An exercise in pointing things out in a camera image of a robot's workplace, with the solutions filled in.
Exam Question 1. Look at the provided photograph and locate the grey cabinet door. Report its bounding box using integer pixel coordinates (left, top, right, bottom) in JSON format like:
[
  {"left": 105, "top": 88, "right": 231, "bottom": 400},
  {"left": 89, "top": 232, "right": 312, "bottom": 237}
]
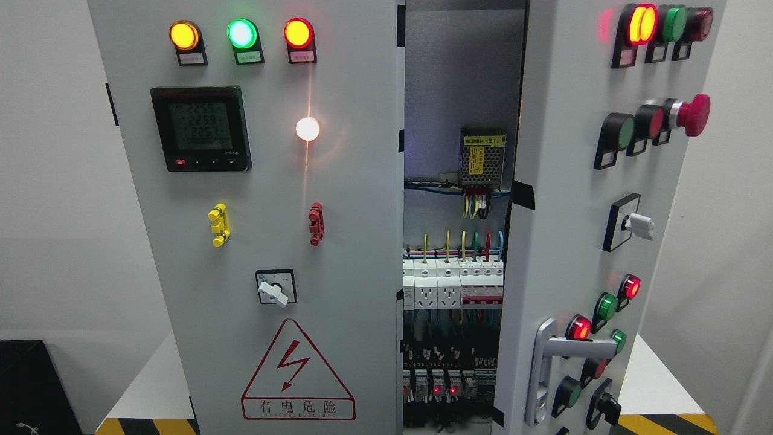
[
  {"left": 88, "top": 1, "right": 404, "bottom": 434},
  {"left": 492, "top": 1, "right": 726, "bottom": 434}
]

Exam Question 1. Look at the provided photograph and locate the red indicator lamp left door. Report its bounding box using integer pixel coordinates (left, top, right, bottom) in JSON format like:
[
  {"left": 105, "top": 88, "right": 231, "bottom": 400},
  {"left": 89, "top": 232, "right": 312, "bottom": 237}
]
[{"left": 283, "top": 17, "right": 318, "bottom": 64}]

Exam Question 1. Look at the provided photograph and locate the green indicator lamp left door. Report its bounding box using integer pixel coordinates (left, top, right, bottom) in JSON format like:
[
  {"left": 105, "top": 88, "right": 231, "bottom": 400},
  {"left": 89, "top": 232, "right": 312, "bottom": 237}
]
[{"left": 226, "top": 18, "right": 265, "bottom": 65}]

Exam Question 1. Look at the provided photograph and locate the yellow indicator lamp left door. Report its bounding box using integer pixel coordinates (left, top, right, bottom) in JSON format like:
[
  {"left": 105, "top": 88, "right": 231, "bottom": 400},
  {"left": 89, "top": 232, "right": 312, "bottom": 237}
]
[{"left": 168, "top": 20, "right": 208, "bottom": 66}]

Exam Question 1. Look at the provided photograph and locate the white socket and breaker row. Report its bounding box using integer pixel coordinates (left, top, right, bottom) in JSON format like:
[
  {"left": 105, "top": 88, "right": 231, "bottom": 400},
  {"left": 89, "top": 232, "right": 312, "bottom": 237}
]
[{"left": 403, "top": 256, "right": 504, "bottom": 309}]

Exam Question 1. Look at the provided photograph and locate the perforated metal power supply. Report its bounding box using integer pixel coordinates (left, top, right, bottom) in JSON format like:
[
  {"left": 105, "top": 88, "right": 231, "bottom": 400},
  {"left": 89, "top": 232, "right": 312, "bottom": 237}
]
[{"left": 459, "top": 127, "right": 506, "bottom": 185}]

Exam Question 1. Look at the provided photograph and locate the white glowing indicator lamp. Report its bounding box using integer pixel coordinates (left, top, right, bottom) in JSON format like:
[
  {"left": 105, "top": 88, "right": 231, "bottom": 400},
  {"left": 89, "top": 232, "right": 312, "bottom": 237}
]
[{"left": 295, "top": 117, "right": 321, "bottom": 141}]

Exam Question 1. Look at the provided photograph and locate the lower relay terminal row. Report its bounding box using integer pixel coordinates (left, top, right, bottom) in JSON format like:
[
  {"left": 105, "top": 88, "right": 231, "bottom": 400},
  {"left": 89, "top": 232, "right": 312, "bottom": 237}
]
[{"left": 399, "top": 340, "right": 499, "bottom": 403}]

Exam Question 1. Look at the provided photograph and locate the red electric hazard warning sticker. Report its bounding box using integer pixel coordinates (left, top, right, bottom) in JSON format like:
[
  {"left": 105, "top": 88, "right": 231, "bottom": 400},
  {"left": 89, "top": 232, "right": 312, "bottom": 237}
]
[{"left": 241, "top": 318, "right": 356, "bottom": 421}]

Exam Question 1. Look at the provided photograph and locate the black digital power meter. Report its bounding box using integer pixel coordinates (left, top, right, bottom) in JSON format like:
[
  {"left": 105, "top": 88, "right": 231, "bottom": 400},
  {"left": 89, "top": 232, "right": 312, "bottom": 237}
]
[{"left": 151, "top": 85, "right": 251, "bottom": 172}]

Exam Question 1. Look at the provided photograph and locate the red mushroom emergency stop button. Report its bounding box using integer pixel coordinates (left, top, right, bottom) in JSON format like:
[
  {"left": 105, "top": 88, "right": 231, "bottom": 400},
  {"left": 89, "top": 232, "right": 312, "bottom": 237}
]
[{"left": 663, "top": 94, "right": 711, "bottom": 137}]

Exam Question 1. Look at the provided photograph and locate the red terminal post block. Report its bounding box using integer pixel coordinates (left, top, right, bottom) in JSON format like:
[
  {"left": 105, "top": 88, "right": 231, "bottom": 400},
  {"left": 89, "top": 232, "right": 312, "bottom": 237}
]
[{"left": 307, "top": 202, "right": 325, "bottom": 246}]

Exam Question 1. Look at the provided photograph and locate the white rotary selector switch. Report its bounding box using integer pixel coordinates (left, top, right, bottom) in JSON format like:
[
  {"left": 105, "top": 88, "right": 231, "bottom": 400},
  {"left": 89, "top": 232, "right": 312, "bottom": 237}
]
[{"left": 255, "top": 269, "right": 297, "bottom": 308}]

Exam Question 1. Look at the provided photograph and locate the silver door lever handle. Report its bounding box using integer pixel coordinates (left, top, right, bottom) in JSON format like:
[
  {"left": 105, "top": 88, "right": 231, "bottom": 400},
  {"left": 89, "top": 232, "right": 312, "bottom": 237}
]
[{"left": 525, "top": 318, "right": 617, "bottom": 427}]

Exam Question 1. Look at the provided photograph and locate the white rotary switch right door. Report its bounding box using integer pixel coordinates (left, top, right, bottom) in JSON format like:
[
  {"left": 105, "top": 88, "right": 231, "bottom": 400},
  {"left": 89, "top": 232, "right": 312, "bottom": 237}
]
[{"left": 603, "top": 193, "right": 655, "bottom": 251}]

